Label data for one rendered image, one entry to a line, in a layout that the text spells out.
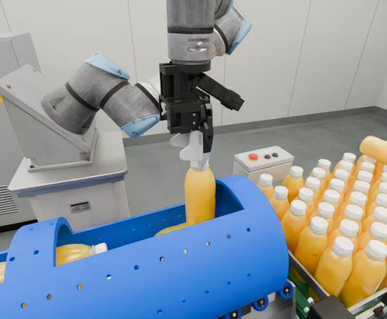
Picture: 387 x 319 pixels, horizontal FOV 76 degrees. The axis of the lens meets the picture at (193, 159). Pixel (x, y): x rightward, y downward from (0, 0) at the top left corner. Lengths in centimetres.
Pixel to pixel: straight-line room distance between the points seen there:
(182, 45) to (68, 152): 54
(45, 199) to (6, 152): 134
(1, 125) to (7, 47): 50
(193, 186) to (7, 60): 161
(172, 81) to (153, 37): 273
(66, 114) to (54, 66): 242
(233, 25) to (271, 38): 291
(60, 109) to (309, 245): 76
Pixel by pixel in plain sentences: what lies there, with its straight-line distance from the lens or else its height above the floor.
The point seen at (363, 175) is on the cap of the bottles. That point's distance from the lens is 98.
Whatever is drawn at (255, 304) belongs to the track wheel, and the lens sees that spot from 69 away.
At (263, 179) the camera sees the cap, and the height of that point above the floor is 110.
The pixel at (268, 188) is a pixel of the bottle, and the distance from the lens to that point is 84.
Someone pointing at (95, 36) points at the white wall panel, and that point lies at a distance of 313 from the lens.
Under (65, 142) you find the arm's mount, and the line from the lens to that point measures 82.
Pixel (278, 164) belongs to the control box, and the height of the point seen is 108.
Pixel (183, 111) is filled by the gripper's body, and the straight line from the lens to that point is 43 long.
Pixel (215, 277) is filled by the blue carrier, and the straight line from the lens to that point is 48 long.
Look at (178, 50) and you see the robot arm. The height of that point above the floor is 151.
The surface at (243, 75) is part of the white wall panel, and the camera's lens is 364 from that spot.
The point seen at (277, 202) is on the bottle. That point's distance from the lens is 79.
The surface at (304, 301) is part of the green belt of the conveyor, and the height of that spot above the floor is 90.
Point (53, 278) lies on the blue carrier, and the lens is 46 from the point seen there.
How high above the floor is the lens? 155
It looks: 30 degrees down
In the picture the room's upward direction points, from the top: straight up
